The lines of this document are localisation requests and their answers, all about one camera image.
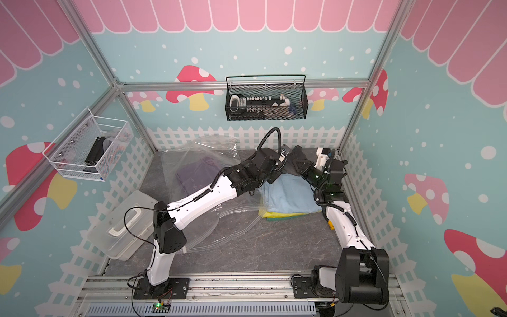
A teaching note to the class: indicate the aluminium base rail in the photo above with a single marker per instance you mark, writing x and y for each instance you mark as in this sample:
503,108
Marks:
226,294

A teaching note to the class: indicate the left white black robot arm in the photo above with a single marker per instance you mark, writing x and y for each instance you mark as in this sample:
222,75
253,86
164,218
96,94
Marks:
170,220

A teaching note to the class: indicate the white wire mesh basket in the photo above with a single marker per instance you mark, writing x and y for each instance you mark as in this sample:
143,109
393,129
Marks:
67,153

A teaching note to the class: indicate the yellow green garment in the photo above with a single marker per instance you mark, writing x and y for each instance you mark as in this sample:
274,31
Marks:
274,216

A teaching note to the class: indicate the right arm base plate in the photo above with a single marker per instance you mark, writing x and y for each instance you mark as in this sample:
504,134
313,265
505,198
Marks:
309,287

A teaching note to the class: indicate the purple folded garment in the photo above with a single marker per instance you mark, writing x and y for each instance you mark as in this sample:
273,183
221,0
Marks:
196,175

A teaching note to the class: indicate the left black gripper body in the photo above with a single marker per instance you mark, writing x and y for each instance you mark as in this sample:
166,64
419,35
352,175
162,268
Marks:
269,176

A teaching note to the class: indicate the light blue garment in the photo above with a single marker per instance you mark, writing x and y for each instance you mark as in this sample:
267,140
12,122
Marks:
288,194

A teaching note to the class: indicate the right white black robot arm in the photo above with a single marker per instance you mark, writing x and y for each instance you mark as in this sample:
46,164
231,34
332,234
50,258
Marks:
362,273

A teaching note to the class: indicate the translucent plastic storage box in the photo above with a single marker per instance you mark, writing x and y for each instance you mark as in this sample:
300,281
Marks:
119,228

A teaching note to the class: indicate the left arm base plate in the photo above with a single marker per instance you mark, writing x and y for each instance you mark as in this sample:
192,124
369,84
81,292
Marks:
173,288

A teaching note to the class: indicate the black wire mesh basket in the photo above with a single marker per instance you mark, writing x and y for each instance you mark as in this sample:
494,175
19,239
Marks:
292,86

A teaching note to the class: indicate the small green circuit board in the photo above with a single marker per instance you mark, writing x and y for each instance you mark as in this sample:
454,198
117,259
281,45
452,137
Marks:
161,308

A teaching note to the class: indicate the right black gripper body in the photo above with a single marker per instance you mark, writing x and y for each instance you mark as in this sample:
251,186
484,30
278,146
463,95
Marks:
314,177

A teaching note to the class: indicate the black part in white basket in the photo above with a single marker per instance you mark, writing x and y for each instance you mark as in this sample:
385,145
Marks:
96,152

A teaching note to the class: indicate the clear plastic vacuum bag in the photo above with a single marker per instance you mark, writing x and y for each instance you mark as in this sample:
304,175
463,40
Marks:
226,151

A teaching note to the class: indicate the white black items in basket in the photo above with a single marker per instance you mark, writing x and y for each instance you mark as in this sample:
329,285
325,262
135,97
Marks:
260,107

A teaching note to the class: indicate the dark grey denim trousers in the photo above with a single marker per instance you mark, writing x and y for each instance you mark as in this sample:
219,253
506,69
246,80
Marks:
294,161

